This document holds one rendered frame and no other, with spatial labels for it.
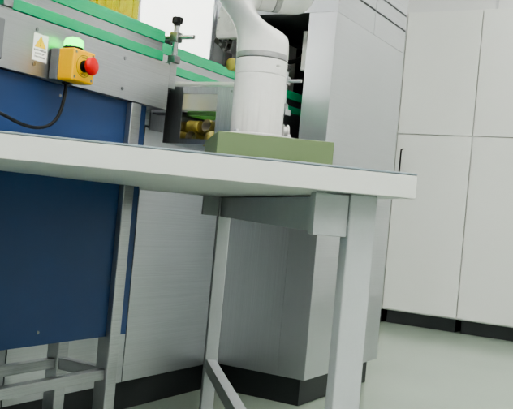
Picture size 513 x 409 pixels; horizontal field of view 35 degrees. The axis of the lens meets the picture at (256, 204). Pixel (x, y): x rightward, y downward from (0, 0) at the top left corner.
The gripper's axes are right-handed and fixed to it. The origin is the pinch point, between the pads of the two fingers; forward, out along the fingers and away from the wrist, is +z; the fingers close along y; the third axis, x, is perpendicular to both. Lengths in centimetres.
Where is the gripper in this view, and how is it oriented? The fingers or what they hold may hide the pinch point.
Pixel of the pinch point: (233, 59)
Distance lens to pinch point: 227.9
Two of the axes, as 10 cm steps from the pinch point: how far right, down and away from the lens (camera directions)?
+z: -0.8, 10.0, 0.1
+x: 5.5, 0.3, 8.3
